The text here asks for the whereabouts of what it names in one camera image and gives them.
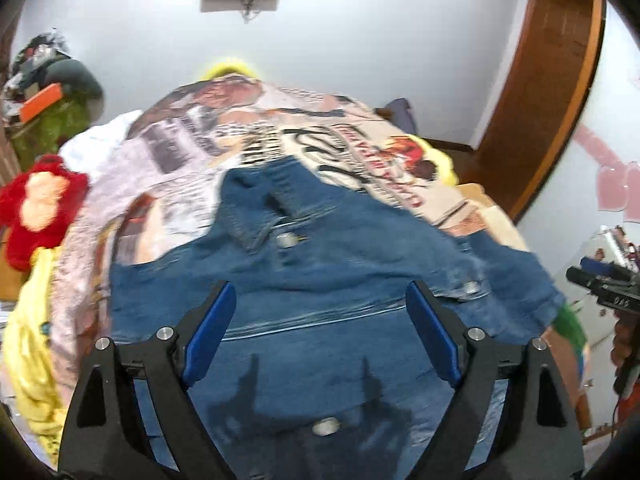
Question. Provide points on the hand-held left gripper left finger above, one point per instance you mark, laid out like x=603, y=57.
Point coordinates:
x=211, y=327

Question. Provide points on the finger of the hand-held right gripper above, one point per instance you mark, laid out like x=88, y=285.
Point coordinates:
x=602, y=266
x=580, y=276

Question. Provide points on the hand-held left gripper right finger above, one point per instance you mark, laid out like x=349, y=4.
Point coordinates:
x=434, y=330

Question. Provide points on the blue denim jacket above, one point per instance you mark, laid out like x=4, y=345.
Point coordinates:
x=320, y=285

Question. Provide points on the person's right hand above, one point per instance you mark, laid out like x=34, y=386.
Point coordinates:
x=625, y=340

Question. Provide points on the green cloth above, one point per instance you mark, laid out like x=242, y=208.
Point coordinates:
x=570, y=330

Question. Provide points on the printed blanket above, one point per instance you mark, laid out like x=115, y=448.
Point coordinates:
x=210, y=125

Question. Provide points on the red plush toy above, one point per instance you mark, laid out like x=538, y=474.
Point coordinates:
x=20, y=240

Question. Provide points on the dark purple cushion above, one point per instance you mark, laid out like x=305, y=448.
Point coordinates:
x=402, y=115

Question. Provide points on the white cloth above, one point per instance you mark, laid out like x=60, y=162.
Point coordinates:
x=95, y=140

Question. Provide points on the green fuzzy plush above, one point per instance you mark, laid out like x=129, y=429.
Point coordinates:
x=50, y=130

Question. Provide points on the grey-green bag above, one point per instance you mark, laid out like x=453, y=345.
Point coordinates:
x=77, y=80

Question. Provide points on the orange box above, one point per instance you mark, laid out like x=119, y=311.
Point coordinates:
x=41, y=102

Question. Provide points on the patterned cloth pile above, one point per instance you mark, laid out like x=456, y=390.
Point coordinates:
x=35, y=57

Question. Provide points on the pink wall decoration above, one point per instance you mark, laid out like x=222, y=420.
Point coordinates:
x=612, y=180

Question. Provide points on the wooden door frame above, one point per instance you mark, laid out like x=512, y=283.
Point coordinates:
x=540, y=85

